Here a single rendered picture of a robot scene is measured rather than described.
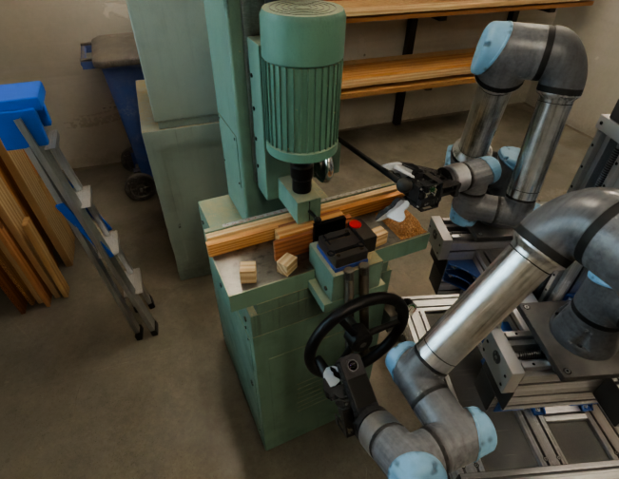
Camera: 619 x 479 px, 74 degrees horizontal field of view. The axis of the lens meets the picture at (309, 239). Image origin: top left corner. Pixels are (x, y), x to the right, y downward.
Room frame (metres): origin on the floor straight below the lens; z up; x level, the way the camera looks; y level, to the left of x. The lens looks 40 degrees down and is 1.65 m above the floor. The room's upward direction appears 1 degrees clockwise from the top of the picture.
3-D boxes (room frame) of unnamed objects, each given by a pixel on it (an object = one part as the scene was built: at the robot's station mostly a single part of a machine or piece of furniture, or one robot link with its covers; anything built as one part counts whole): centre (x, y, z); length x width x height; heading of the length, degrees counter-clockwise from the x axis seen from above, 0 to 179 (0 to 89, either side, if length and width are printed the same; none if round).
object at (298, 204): (0.95, 0.03, 0.99); 0.14 x 0.07 x 0.09; 26
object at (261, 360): (1.04, 0.08, 0.36); 0.58 x 0.45 x 0.71; 26
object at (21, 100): (1.28, 0.88, 0.58); 0.27 x 0.25 x 1.16; 113
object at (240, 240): (0.96, -0.03, 0.92); 0.67 x 0.02 x 0.04; 116
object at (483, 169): (0.95, -0.44, 1.08); 0.11 x 0.08 x 0.09; 116
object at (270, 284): (0.85, -0.06, 0.87); 0.61 x 0.30 x 0.06; 116
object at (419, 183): (0.87, -0.30, 1.09); 0.12 x 0.09 x 0.08; 116
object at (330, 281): (0.77, -0.09, 0.92); 0.15 x 0.13 x 0.09; 116
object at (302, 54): (0.93, 0.02, 1.32); 0.18 x 0.18 x 0.31
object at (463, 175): (0.92, -0.37, 1.09); 0.08 x 0.05 x 0.08; 26
